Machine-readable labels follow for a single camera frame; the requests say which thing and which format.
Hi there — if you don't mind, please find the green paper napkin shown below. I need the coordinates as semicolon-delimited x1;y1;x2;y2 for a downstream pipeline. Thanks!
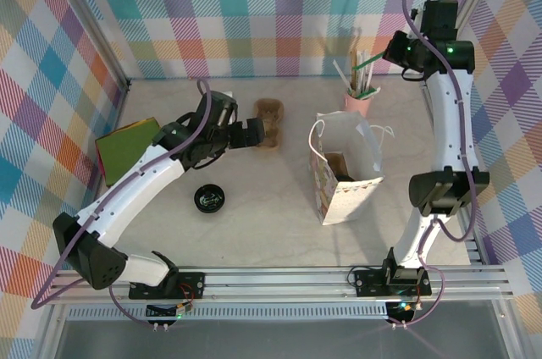
95;119;161;186

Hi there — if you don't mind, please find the cartoon animal print paper bag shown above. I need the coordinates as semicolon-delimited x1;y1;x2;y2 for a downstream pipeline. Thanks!
307;110;395;227

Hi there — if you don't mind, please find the white wrapped straw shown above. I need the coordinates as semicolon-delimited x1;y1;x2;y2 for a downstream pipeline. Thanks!
358;50;368;93
366;53;377;90
332;59;355;96

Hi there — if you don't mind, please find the wooden stir stick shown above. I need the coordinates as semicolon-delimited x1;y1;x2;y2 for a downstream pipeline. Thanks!
350;48;360;96

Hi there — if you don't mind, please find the stack of coloured napkins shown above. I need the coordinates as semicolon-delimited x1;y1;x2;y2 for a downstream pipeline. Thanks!
96;117;162;189

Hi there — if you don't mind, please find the small controller board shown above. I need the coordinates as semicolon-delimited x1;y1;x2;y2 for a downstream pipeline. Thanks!
146;301;194;321
385;300;418;323

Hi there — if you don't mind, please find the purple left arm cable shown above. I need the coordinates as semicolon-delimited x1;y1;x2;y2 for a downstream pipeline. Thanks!
32;79;213;329

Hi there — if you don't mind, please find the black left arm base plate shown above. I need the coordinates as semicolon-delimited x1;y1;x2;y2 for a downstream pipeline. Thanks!
128;271;207;301

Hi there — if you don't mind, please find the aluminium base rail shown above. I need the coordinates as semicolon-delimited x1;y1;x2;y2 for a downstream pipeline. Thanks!
45;264;516;306

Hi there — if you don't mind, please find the grey slotted cable duct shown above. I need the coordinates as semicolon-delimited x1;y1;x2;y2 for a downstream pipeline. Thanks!
66;306;393;321

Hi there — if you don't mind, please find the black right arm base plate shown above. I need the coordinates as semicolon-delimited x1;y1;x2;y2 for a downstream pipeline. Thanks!
353;268;433;297

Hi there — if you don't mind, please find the aluminium side rail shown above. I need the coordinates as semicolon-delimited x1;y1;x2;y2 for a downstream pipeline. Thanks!
423;77;484;267

